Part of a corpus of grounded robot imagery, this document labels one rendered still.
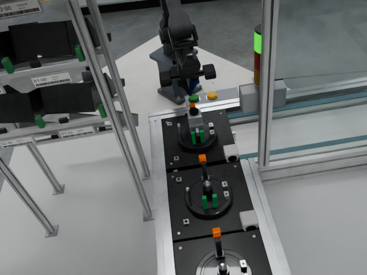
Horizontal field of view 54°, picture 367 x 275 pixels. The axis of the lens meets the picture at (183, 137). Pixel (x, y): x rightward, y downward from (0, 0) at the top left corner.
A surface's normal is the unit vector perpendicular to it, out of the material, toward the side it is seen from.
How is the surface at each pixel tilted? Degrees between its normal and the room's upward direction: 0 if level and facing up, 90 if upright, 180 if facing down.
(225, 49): 0
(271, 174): 90
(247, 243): 0
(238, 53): 0
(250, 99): 90
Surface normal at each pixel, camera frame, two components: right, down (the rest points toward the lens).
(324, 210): -0.13, -0.69
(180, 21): 0.00, -0.27
